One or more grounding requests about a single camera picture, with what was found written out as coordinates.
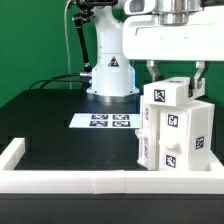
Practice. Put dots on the small white cabinet top block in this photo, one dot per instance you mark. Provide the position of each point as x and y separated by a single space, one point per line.
172 92

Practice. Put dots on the white cabinet body box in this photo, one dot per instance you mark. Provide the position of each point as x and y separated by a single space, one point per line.
199 126

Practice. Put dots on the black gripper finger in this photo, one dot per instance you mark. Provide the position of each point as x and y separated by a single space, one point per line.
154 71
196 81

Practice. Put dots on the white fiducial marker sheet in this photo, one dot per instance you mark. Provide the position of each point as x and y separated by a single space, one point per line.
99 120

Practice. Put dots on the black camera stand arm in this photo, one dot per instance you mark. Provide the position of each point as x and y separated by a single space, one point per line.
84 16

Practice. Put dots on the white U-shaped fence frame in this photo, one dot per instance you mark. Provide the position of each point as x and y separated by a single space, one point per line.
13 181

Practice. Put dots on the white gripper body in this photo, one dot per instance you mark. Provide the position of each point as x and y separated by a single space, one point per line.
201 39

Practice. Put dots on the white door panel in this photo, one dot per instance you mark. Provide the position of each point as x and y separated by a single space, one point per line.
147 134
172 140

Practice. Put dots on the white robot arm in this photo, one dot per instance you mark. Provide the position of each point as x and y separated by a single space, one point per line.
113 77

